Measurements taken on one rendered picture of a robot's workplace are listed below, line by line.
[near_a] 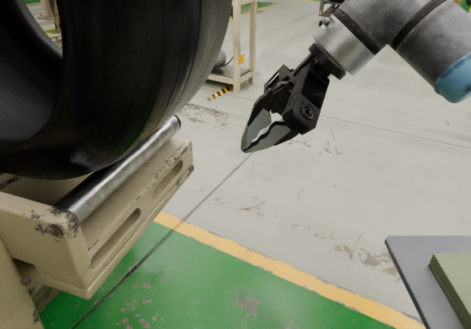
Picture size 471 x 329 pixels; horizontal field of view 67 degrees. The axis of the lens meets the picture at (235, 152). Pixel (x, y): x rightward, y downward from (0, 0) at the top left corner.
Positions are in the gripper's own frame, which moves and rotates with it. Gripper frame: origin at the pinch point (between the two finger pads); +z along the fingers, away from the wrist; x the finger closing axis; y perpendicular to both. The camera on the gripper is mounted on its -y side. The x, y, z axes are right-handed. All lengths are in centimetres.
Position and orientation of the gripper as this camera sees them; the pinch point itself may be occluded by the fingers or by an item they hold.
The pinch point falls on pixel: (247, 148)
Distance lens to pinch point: 62.3
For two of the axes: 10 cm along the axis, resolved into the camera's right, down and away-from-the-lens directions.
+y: 0.2, -5.2, 8.5
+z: -6.4, 6.5, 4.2
